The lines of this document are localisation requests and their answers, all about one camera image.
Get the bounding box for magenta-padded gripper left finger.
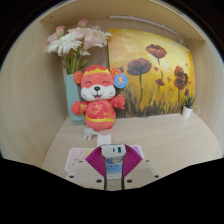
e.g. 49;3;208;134
65;146;107;191

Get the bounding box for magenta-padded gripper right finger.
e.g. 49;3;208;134
123;145;161;190

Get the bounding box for white power strip, pastel panels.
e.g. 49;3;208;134
68;144;146;170

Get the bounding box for red plush mouse toy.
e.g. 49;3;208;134
70;64;129;132

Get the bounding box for small succulent in white pot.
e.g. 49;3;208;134
181;94;195;119

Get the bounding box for yellow poppy flower painting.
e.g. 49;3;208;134
107;28;197;119

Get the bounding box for pink and white flower bouquet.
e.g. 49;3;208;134
44;18;113;75

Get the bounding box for white light bar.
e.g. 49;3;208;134
109;14;181;38

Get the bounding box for white power strip cord plug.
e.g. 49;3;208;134
83;127;112;147

